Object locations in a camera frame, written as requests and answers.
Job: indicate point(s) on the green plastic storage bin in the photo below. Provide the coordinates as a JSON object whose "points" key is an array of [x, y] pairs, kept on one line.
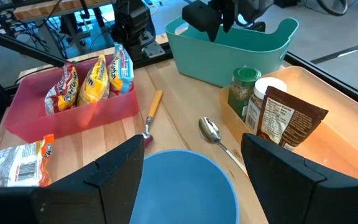
{"points": [[216, 62]]}

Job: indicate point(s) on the green label spice jar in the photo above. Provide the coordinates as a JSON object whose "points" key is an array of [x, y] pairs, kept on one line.
{"points": [[242, 90]]}

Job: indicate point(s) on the blue ramen noodle packet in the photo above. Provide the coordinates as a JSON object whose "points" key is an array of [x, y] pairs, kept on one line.
{"points": [[121, 71]]}

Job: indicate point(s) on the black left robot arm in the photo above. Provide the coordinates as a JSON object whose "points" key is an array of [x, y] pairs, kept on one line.
{"points": [[132, 21]]}

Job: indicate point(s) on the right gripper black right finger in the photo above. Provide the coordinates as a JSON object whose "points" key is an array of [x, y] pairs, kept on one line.
{"points": [[291, 196]]}

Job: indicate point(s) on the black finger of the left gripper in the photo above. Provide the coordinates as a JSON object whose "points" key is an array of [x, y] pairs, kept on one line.
{"points": [[228, 18], [200, 15]]}

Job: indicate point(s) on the red yellow ramen packet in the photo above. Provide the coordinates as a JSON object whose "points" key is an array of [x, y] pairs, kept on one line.
{"points": [[62, 93]]}

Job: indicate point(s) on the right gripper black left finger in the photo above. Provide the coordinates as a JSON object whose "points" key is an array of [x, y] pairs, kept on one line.
{"points": [[110, 196]]}

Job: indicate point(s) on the white orange ramen packet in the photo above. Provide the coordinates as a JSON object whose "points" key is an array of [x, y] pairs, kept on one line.
{"points": [[17, 168]]}

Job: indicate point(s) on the yellow ramen noodle packet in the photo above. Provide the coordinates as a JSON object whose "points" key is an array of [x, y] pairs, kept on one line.
{"points": [[95, 84]]}

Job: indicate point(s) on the white lid spice jar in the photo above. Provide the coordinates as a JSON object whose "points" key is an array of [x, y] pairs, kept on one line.
{"points": [[255, 109]]}

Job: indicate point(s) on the distant wooden top workbench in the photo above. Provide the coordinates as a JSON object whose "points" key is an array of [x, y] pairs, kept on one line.
{"points": [[57, 7]]}

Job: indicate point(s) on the brown orange snack packet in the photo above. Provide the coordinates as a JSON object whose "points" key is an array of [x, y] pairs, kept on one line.
{"points": [[287, 121]]}

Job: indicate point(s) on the orange plastic tray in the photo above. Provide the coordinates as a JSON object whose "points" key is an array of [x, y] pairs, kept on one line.
{"points": [[337, 109]]}

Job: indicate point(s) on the blue bowl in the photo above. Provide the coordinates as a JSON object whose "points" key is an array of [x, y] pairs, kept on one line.
{"points": [[182, 193]]}

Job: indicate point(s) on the silver metal bracket plate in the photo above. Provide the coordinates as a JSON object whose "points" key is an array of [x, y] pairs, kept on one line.
{"points": [[154, 49]]}

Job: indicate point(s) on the pink plastic tray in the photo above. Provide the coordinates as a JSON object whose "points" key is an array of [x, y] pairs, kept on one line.
{"points": [[73, 121]]}

